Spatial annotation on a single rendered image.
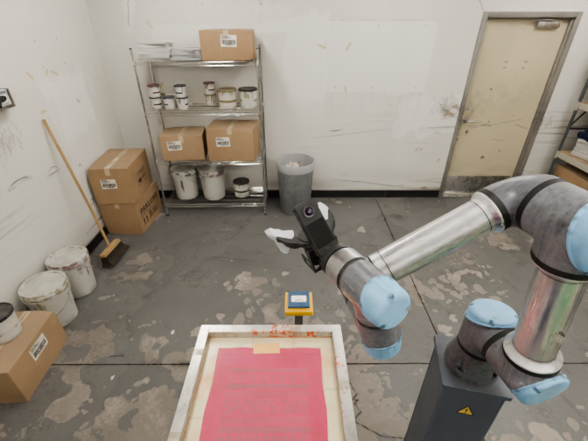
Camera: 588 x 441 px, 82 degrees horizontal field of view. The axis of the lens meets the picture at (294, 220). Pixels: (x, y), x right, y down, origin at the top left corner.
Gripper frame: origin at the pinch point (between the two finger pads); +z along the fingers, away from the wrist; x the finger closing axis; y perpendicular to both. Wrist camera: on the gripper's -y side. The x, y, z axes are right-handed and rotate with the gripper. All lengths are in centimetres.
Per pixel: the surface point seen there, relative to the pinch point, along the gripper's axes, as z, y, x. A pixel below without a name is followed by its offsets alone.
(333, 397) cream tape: -2, 75, -7
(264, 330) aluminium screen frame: 33, 67, -16
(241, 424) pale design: 4, 67, -38
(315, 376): 8, 74, -8
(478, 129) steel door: 209, 154, 329
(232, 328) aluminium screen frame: 40, 63, -27
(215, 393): 18, 65, -42
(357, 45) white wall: 268, 23, 214
